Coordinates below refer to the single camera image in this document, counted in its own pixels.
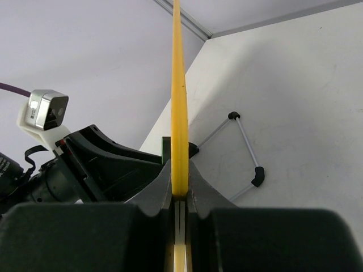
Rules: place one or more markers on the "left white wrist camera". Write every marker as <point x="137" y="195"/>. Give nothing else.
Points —
<point x="42" y="116"/>

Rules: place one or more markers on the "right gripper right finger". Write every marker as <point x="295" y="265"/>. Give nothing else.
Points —
<point x="221" y="236"/>

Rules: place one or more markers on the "whiteboard wire stand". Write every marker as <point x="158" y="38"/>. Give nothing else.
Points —
<point x="228" y="161"/>

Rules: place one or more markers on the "green whiteboard eraser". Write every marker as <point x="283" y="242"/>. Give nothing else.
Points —
<point x="166" y="149"/>

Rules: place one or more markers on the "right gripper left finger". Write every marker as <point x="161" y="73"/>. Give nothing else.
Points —
<point x="137" y="235"/>

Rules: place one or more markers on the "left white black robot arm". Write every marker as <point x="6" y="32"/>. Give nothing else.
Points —
<point x="14" y="178"/>

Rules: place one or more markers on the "yellow framed whiteboard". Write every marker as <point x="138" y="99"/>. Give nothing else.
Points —
<point x="179" y="139"/>

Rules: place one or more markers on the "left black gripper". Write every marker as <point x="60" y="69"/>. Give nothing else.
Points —
<point x="91" y="167"/>

